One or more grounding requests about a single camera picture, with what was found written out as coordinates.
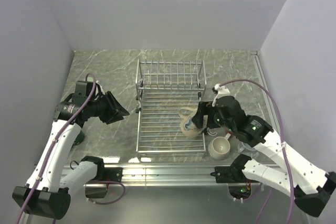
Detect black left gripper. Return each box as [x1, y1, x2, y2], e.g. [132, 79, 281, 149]
[88, 91, 129, 124]

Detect beige patterned mug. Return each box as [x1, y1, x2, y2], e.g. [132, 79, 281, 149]
[178, 106, 206, 139]

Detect white speckled round mug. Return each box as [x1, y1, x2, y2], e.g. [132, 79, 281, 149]
[208, 133, 231, 161]

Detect dark teal mug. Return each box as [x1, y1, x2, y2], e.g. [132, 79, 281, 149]
[72, 130, 85, 146]

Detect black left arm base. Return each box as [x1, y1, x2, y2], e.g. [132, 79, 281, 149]
[85, 167, 124, 202]

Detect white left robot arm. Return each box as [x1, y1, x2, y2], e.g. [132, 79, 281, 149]
[12, 91, 129, 223]

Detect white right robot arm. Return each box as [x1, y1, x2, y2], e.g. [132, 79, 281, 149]
[192, 95, 335, 217]

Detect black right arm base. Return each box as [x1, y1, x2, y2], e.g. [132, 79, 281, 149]
[210, 166, 251, 200]

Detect white cup holder hooks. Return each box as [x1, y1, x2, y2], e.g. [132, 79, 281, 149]
[207, 128, 217, 136]

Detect light blue mug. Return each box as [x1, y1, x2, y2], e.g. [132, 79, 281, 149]
[237, 142, 257, 153]

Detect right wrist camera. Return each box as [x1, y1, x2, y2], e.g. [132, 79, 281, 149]
[212, 83, 231, 106]

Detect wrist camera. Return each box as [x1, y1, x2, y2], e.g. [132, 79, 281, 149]
[74, 81, 88, 98]
[212, 83, 231, 106]

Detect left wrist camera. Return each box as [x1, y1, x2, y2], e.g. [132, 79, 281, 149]
[74, 81, 88, 98]

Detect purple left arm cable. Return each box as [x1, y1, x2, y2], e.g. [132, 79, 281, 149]
[14, 73, 127, 224]

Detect metal wire dish rack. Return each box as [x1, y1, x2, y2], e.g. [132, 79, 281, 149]
[135, 59, 207, 158]

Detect aluminium table edge rail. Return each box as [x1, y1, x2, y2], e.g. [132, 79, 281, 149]
[15, 50, 289, 224]

